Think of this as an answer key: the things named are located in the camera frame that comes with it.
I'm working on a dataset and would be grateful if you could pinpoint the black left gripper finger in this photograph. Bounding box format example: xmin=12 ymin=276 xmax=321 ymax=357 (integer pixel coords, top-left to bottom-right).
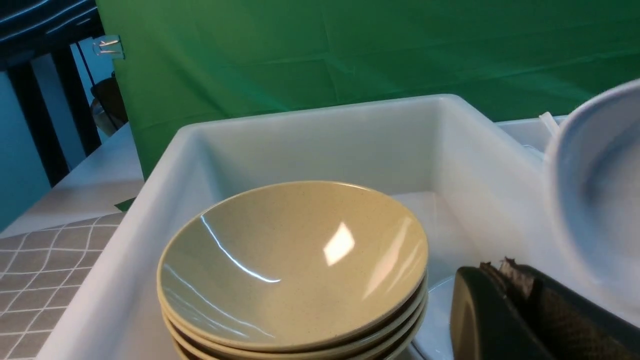
xmin=449 ymin=258 xmax=640 ymax=360

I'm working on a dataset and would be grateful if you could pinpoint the white square sauce dish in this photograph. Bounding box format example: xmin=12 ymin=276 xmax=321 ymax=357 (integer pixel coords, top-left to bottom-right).
xmin=543 ymin=79 xmax=640 ymax=326

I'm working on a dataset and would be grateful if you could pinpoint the stacked yellow-green bowl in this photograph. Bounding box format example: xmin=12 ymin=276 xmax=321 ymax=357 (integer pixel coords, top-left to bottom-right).
xmin=157 ymin=180 xmax=429 ymax=360

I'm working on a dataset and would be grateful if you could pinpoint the large white plastic bin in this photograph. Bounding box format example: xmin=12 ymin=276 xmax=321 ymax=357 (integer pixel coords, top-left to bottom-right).
xmin=37 ymin=93 xmax=640 ymax=360

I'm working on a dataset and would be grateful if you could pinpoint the small white plastic bin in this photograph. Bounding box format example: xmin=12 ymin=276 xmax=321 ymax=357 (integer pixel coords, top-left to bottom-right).
xmin=497 ymin=112 xmax=567 ymax=157

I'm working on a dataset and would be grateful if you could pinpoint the green backdrop cloth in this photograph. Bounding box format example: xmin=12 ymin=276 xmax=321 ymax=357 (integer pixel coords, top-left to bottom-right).
xmin=97 ymin=0 xmax=640 ymax=178

